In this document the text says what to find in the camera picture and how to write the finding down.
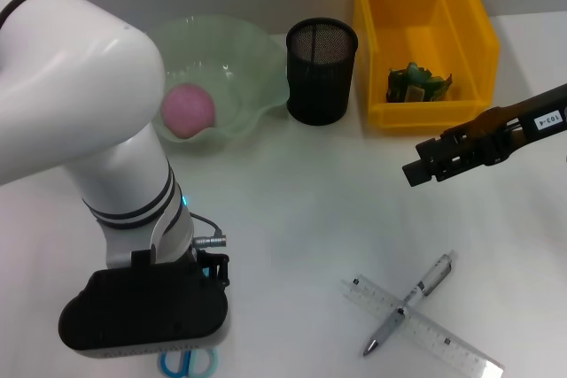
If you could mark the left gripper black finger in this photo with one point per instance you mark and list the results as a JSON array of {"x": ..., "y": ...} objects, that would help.
[{"x": 217, "y": 267}]

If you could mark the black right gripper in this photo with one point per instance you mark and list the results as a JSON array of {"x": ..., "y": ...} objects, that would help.
[{"x": 527, "y": 121}]

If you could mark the green plastic wrapper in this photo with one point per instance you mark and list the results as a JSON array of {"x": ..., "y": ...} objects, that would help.
[{"x": 416, "y": 86}]

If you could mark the silver clear pen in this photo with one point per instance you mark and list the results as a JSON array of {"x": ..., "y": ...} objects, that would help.
[{"x": 414, "y": 296}]

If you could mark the pink peach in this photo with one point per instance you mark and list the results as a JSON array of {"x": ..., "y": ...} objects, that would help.
[{"x": 190, "y": 110}]

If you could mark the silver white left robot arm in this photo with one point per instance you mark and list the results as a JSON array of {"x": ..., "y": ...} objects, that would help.
[{"x": 80, "y": 108}]

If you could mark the black mesh pen holder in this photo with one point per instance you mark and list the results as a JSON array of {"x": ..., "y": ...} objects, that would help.
[{"x": 319, "y": 81}]

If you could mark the clear plastic ruler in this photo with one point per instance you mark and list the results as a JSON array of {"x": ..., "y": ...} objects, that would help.
[{"x": 460, "y": 344}]

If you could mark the green glass fruit plate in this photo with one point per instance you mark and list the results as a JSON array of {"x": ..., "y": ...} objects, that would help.
[{"x": 248, "y": 68}]

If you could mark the yellow plastic bin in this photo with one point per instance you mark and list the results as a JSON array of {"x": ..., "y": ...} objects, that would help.
[{"x": 425, "y": 33}]

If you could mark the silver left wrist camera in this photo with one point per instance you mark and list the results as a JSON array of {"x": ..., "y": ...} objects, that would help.
[{"x": 142, "y": 307}]

